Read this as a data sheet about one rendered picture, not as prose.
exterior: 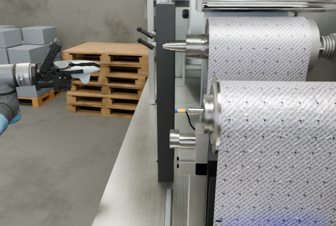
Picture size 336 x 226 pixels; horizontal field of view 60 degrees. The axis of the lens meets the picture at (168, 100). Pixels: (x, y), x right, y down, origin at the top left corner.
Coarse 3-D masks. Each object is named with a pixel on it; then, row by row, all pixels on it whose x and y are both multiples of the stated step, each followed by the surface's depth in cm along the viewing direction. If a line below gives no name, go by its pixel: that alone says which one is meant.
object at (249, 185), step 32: (224, 160) 51; (256, 160) 51; (288, 160) 51; (320, 160) 51; (224, 192) 54; (256, 192) 53; (288, 192) 53; (320, 192) 53; (224, 224) 56; (256, 224) 56; (288, 224) 56; (320, 224) 55
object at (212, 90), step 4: (212, 84) 54; (212, 88) 54; (212, 92) 54; (216, 100) 50; (216, 104) 50; (216, 108) 49; (216, 112) 49; (216, 116) 49; (216, 120) 49; (216, 124) 50; (212, 132) 53; (212, 136) 53; (212, 140) 53
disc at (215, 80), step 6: (216, 78) 51; (216, 84) 50; (216, 90) 50; (216, 96) 50; (216, 126) 50; (216, 132) 49; (216, 138) 49; (210, 144) 58; (216, 144) 50; (216, 150) 51
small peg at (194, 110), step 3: (189, 108) 53; (192, 108) 53; (195, 108) 53; (198, 108) 53; (201, 108) 53; (189, 111) 53; (192, 111) 53; (195, 111) 53; (198, 111) 52; (201, 111) 52; (198, 114) 53; (201, 114) 53
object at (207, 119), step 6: (204, 96) 53; (210, 96) 53; (204, 102) 52; (210, 102) 52; (204, 108) 52; (210, 108) 52; (204, 114) 52; (210, 114) 51; (204, 120) 52; (210, 120) 52; (204, 126) 52; (210, 126) 52; (204, 132) 54; (210, 132) 54
